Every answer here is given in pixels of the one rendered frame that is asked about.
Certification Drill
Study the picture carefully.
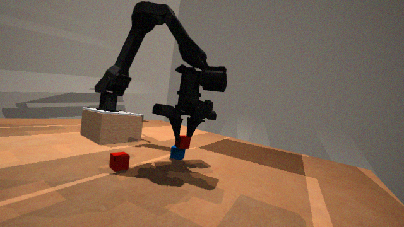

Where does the red cube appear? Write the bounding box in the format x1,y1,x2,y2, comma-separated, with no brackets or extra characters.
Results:
175,135,191,149
109,152,130,172

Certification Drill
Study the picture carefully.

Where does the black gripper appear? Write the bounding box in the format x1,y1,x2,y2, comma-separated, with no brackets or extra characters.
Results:
152,87,217,142

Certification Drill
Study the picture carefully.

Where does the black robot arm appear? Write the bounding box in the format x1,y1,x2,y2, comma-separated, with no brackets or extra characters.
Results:
95,1,227,119

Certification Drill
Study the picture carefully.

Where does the blue cube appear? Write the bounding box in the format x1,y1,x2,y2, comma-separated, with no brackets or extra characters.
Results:
170,145,186,160

